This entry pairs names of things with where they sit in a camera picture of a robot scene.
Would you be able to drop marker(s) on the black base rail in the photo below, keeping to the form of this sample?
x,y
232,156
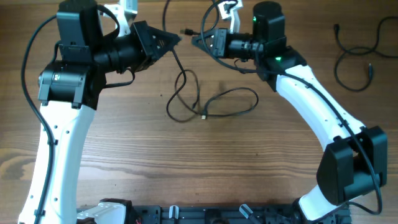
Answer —
x,y
217,214

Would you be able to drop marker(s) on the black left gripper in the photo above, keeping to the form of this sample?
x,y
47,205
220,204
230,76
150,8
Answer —
x,y
144,35

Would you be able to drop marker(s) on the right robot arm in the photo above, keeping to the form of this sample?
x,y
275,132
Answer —
x,y
354,160

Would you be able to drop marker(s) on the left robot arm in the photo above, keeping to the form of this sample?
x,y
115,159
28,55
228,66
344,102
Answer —
x,y
94,40

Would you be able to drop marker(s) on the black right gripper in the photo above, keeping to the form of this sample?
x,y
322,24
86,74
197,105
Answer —
x,y
220,46

